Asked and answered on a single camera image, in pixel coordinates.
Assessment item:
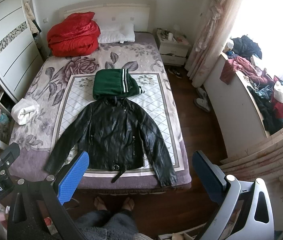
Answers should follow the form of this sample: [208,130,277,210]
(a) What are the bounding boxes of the black leather jacket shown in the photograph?
[43,96,177,187]

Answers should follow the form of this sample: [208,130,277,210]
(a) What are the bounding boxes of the pile of clothes on windowsill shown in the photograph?
[220,35,283,135]

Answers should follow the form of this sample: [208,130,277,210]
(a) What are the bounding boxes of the grey fuzzy trousers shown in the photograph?
[75,209,151,239]

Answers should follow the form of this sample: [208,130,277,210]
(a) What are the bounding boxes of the white rolled towel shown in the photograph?
[11,98,40,125]

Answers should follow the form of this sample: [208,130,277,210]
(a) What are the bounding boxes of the person's bare feet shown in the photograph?
[94,197,135,211]

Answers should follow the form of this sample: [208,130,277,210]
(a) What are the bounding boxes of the floral bedspread bed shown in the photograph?
[9,32,191,192]

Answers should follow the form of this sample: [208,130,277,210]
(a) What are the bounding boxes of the white sneakers on floor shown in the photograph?
[194,88,210,112]

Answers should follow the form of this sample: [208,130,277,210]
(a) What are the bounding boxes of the green folded garment white stripes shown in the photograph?
[93,69,144,100]

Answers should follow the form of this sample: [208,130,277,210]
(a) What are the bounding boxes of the white sliding wardrobe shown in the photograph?
[0,0,43,102]

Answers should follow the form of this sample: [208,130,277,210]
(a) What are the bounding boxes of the dark shoes by nightstand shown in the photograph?
[168,68,183,79]

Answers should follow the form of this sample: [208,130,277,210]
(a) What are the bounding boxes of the red folded quilt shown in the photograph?
[47,11,101,57]

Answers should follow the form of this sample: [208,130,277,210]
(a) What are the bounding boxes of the white pillow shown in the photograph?
[98,22,135,44]

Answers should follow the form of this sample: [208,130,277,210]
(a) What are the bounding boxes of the white bedside table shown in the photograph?
[154,28,190,66]

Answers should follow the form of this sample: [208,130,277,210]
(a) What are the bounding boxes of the cream headboard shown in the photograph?
[59,0,157,33]

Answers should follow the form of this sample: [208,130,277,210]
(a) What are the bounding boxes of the pink floral curtain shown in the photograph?
[185,0,242,88]

